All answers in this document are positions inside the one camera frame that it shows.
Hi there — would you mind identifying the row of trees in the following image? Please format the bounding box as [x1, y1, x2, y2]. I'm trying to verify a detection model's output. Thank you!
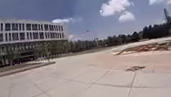
[64, 9, 171, 54]

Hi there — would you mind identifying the bed of rubble and soil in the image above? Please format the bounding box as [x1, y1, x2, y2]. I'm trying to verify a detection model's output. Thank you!
[111, 38, 171, 65]

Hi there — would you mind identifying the white building with dark windows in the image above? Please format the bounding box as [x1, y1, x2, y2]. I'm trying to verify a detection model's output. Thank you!
[0, 4, 72, 69]

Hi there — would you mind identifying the low raised planter bed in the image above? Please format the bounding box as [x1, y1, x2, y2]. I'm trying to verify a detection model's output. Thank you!
[0, 57, 58, 80]

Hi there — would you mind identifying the tall thin tower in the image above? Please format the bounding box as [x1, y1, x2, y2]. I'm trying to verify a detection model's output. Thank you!
[163, 7, 170, 24]

